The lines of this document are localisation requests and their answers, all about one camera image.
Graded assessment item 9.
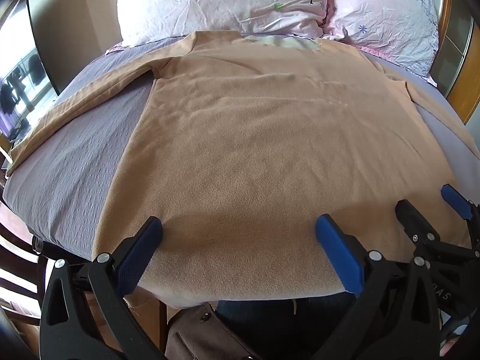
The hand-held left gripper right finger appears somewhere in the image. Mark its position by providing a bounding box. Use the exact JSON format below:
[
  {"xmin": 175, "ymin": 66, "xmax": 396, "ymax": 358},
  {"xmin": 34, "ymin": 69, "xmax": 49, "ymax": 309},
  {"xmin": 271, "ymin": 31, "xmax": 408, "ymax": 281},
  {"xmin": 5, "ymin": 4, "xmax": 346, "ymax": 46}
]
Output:
[{"xmin": 315, "ymin": 214, "xmax": 440, "ymax": 360}]

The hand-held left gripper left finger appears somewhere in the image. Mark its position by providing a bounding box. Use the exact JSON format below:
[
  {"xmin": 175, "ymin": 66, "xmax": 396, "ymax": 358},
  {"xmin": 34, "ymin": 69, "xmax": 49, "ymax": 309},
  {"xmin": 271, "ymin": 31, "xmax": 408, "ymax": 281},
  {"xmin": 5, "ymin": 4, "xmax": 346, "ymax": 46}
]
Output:
[{"xmin": 39, "ymin": 215, "xmax": 166, "ymax": 360}]

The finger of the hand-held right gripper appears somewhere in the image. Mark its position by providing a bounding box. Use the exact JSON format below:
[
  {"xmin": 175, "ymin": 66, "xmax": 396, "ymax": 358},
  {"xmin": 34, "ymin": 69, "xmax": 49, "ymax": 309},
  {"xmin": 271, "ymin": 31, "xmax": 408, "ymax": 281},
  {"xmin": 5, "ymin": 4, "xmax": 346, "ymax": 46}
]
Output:
[
  {"xmin": 440, "ymin": 184, "xmax": 480, "ymax": 250},
  {"xmin": 395, "ymin": 199, "xmax": 441, "ymax": 250}
]

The tan fleece sweater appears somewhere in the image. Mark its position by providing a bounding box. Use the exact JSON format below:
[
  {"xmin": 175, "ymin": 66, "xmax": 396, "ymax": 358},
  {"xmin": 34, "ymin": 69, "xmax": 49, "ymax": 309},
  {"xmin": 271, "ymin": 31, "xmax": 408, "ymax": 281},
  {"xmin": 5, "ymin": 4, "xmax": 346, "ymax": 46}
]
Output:
[{"xmin": 5, "ymin": 30, "xmax": 474, "ymax": 307}]

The brown bag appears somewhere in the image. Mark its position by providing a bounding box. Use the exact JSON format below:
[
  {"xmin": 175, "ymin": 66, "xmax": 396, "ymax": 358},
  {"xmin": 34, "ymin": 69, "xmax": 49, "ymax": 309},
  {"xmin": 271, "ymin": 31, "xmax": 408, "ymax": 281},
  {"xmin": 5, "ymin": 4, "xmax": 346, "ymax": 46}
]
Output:
[{"xmin": 165, "ymin": 303, "xmax": 259, "ymax": 360}]

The wooden headboard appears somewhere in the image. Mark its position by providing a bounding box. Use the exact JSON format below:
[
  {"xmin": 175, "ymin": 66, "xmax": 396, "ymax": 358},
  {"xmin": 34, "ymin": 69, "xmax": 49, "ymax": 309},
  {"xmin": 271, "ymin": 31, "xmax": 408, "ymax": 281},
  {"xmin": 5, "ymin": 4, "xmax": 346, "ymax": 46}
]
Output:
[{"xmin": 407, "ymin": 0, "xmax": 480, "ymax": 125}]

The bed with grey cover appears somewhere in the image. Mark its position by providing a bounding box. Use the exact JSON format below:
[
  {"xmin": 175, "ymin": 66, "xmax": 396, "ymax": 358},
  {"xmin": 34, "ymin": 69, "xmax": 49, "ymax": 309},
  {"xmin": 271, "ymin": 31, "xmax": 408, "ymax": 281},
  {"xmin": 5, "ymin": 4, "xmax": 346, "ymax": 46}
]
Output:
[{"xmin": 2, "ymin": 37, "xmax": 478, "ymax": 264}]

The wooden chair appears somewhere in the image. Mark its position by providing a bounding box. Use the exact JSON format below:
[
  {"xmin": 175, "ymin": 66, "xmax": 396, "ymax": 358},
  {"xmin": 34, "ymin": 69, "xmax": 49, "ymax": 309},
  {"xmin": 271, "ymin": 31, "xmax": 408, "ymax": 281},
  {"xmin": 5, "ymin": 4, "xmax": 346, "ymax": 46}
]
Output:
[{"xmin": 0, "ymin": 210, "xmax": 51, "ymax": 331}]

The pink floral pillow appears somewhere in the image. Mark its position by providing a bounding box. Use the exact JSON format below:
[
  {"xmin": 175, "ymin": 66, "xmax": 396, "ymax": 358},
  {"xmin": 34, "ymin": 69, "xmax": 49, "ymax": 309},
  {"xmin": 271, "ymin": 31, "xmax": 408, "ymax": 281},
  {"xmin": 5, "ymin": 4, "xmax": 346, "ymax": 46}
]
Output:
[{"xmin": 324, "ymin": 0, "xmax": 440, "ymax": 85}]

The window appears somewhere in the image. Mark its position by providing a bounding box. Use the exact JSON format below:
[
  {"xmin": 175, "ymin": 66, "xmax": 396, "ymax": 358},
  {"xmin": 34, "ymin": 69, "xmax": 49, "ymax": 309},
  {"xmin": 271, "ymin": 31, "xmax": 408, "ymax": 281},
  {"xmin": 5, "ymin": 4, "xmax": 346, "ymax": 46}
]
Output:
[{"xmin": 0, "ymin": 0, "xmax": 58, "ymax": 144}]

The white floral pillow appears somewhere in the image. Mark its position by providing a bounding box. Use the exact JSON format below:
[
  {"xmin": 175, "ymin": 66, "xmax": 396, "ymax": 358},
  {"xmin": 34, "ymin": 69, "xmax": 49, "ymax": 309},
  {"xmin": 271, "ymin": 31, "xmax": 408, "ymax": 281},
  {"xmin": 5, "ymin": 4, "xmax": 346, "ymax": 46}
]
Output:
[{"xmin": 116, "ymin": 0, "xmax": 332, "ymax": 48}]

